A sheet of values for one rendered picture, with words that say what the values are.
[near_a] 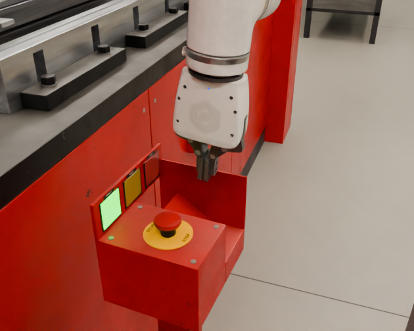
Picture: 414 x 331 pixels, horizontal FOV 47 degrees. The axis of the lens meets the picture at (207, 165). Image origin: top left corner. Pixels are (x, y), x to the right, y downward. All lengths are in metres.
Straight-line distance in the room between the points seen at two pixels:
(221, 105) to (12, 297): 0.42
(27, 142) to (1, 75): 0.14
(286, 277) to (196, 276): 1.15
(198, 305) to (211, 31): 0.36
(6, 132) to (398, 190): 1.90
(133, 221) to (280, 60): 1.85
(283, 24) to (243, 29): 1.82
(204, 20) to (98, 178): 0.43
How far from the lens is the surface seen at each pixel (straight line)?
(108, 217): 0.69
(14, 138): 0.79
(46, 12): 1.39
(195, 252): 0.66
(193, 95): 0.65
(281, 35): 2.44
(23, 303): 0.81
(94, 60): 1.03
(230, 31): 0.59
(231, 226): 0.82
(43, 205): 0.79
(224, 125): 0.64
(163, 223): 0.66
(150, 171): 0.78
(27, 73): 0.91
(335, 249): 1.94
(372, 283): 1.83
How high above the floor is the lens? 1.21
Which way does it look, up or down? 30 degrees down
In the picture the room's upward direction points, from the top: straight up
